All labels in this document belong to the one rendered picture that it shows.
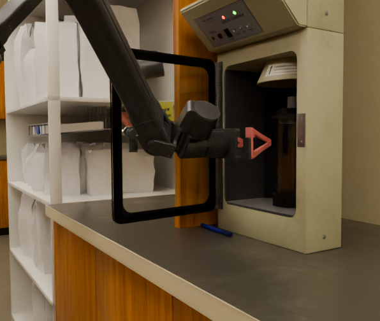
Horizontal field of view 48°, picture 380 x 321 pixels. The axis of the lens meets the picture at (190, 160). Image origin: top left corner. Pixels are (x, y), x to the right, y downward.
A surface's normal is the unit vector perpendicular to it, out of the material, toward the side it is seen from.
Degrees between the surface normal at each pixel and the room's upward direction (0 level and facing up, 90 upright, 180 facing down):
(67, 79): 94
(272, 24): 135
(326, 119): 90
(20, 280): 90
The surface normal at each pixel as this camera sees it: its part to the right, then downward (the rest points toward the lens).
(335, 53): 0.52, 0.04
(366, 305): 0.00, -1.00
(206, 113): 0.33, -0.69
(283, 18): -0.60, 0.73
